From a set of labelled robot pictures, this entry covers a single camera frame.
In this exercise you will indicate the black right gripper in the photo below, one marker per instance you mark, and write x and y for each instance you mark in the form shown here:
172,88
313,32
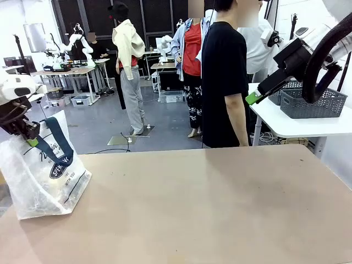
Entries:
294,59

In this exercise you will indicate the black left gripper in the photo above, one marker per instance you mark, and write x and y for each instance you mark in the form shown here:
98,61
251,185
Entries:
16,118

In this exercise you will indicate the translucent white shopping bag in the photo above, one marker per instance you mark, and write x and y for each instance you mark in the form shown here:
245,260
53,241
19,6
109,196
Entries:
33,181

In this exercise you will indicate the grey plastic basket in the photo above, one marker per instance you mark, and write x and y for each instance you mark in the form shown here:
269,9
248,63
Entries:
324,107
275,97

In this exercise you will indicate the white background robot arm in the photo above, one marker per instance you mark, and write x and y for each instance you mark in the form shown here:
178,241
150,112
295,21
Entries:
165,44
53,49
82,41

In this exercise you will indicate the person's right forearm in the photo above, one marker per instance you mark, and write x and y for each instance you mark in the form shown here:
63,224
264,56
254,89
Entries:
236,118

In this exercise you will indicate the clear plastic storage box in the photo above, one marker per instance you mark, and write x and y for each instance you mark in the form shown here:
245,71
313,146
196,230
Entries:
81,101
171,96
56,102

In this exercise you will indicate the white side table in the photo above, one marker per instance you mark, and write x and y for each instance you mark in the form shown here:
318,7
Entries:
302,126

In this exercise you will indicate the person in black T-shirt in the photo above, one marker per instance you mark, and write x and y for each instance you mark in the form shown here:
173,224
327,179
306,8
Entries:
222,68

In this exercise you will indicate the wooden pallet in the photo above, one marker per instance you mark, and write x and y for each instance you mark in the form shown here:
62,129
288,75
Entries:
294,141

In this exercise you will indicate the black tripod stand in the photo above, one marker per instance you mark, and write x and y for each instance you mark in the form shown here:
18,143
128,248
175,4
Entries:
293,26
23,63
343,74

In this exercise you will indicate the wooden-top background table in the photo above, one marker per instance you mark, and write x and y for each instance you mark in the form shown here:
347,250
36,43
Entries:
63,72

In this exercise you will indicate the metal floor plate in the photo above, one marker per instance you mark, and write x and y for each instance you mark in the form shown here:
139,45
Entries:
118,140

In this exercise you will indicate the mannequin with red top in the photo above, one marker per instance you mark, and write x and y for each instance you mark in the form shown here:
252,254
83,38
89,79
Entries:
191,49

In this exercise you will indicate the small wooden-top table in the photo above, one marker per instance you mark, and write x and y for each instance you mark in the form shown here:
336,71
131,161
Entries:
163,66

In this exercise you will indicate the seated person in black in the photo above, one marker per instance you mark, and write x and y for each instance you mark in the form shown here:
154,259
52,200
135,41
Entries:
97,49

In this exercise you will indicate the mannequin with beige jacket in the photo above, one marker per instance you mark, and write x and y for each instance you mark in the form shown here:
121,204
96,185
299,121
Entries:
129,49

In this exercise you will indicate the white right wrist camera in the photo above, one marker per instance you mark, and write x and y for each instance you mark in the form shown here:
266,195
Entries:
270,38

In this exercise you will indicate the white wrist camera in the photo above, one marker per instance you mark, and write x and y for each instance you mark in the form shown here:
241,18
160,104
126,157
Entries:
41,89
270,38

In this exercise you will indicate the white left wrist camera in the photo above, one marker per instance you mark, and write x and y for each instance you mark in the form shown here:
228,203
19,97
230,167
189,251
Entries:
41,89

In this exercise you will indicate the grey wall panel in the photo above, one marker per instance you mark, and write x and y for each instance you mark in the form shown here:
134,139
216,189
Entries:
34,37

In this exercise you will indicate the mannequin base plate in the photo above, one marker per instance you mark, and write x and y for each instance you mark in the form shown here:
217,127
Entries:
147,131

